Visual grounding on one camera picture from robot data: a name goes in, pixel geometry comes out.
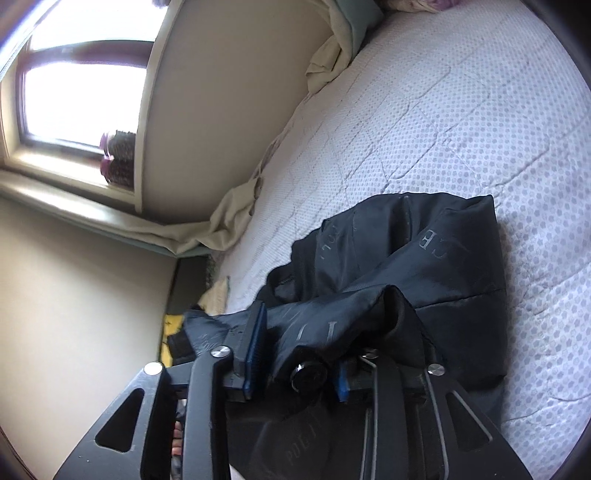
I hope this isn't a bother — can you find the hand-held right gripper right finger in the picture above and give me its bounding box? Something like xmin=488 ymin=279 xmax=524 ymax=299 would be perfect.
xmin=335 ymin=349 xmax=543 ymax=480

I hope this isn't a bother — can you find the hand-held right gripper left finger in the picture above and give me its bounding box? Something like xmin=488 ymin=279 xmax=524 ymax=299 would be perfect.
xmin=53 ymin=300 xmax=269 ymax=480

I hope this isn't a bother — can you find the dark navy buttoned jacket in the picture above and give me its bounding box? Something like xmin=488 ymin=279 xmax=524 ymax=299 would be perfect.
xmin=166 ymin=193 xmax=511 ymax=480

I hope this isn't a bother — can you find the yellow patterned pillow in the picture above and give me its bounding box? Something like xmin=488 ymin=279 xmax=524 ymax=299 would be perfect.
xmin=159 ymin=314 xmax=186 ymax=366

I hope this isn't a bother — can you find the cream curtain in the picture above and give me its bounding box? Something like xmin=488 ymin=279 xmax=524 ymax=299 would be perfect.
xmin=111 ymin=179 xmax=265 ymax=254
xmin=306 ymin=0 xmax=365 ymax=94

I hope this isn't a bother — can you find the dark jar with purple lid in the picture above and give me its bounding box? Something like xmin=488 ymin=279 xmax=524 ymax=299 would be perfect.
xmin=100 ymin=157 xmax=136 ymax=188
xmin=100 ymin=130 xmax=138 ymax=158

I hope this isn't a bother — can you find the white dotted quilted bed cover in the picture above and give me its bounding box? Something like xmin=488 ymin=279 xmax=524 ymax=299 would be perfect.
xmin=216 ymin=0 xmax=591 ymax=428

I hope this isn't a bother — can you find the window with brown frame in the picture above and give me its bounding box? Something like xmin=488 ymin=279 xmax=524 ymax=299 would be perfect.
xmin=0 ymin=9 xmax=157 ymax=155

